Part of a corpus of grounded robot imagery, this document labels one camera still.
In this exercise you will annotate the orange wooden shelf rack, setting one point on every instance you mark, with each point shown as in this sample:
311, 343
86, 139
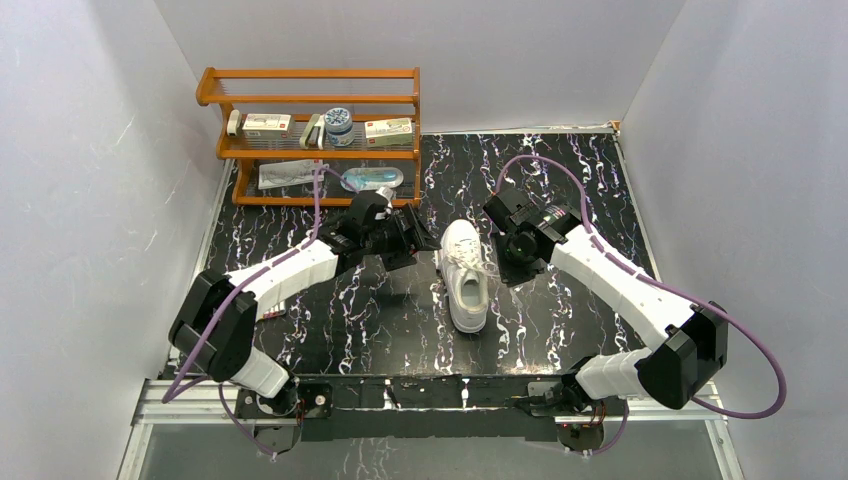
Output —
369, 94

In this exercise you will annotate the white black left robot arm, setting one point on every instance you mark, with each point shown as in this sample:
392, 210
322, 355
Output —
214, 327

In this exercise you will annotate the white sneaker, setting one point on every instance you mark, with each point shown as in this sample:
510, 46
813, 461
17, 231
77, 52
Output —
467, 291

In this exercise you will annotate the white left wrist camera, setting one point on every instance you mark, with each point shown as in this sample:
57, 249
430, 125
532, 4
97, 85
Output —
387, 193

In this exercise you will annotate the white box left shelf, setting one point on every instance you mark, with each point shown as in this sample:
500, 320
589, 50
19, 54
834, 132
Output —
267, 126

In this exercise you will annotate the white handle tool left shelf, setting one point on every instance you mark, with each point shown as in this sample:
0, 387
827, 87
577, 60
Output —
233, 125

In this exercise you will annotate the aluminium rail frame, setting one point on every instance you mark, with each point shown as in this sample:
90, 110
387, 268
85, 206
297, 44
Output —
332, 396

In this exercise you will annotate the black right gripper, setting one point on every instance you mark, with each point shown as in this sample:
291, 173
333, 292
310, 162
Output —
509, 273

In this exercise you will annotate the white green box right shelf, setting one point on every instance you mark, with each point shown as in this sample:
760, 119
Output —
389, 132

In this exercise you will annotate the white shoelace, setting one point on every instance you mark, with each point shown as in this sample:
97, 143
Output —
469, 259

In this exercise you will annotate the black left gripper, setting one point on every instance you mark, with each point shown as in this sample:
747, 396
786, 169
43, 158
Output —
411, 232

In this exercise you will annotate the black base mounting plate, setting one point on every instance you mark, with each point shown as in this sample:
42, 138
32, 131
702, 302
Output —
579, 437

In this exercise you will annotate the white packaged item lower shelf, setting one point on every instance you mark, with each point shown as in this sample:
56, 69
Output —
290, 173

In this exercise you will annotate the blue packaged toothbrush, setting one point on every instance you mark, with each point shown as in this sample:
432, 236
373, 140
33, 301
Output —
371, 178

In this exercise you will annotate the blue white round jar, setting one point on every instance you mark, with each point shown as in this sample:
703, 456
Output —
338, 123

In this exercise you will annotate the coloured marker pen set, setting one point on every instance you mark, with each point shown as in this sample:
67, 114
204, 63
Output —
276, 312

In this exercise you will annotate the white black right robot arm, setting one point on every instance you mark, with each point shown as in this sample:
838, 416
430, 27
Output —
684, 344

